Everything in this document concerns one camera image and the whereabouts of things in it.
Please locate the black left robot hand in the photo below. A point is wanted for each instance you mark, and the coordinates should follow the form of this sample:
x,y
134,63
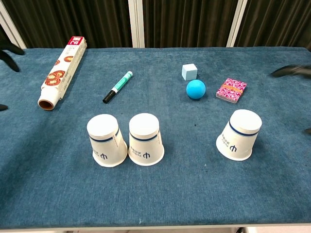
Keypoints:
x,y
9,48

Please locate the cling film cardboard box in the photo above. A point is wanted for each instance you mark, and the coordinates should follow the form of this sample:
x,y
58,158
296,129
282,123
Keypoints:
x,y
64,66

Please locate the light blue foam cube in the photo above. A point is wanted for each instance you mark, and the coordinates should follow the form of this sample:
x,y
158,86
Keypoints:
x,y
189,72

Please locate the pink playing card deck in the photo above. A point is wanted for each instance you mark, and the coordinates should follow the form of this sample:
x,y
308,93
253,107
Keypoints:
x,y
230,90

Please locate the blue ball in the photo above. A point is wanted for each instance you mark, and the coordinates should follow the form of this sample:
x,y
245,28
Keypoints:
x,y
195,89

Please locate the dark pleated curtain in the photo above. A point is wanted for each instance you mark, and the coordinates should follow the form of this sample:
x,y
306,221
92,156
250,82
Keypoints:
x,y
3,34
187,21
277,21
73,19

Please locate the blue table cloth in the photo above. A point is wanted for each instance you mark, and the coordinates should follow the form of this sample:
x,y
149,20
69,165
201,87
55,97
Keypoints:
x,y
155,194

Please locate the white frame post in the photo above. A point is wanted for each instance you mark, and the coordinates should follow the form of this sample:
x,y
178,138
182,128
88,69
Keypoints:
x,y
11,26
136,24
236,24

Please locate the green marker black cap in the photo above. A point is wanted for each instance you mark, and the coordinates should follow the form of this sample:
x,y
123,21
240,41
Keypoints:
x,y
119,86

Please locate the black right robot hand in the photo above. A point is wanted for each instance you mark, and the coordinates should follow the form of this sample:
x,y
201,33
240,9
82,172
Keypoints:
x,y
296,70

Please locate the white paper cup blue stripe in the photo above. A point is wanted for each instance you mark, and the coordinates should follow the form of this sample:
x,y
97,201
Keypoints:
x,y
144,140
107,143
239,138

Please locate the cling film roll brown core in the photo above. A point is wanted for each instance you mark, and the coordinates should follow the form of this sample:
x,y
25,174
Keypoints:
x,y
49,99

